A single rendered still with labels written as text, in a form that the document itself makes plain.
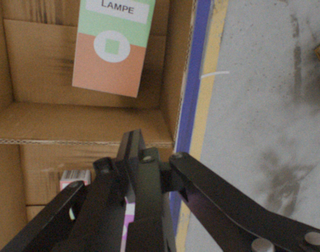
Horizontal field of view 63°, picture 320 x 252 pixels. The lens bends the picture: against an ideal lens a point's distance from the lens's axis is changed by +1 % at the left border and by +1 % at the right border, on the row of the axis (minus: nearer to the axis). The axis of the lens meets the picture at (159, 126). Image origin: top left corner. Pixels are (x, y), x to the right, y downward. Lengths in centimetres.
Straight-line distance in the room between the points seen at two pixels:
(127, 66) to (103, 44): 5
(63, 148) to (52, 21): 25
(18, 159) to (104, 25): 33
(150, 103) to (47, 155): 24
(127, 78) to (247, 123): 131
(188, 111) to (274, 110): 124
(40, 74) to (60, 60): 5
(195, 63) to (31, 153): 38
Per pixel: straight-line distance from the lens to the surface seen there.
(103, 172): 16
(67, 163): 60
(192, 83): 52
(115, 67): 45
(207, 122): 159
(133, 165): 16
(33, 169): 63
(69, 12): 52
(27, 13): 54
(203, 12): 51
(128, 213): 59
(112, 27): 45
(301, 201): 225
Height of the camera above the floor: 140
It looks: 66 degrees down
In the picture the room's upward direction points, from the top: 161 degrees clockwise
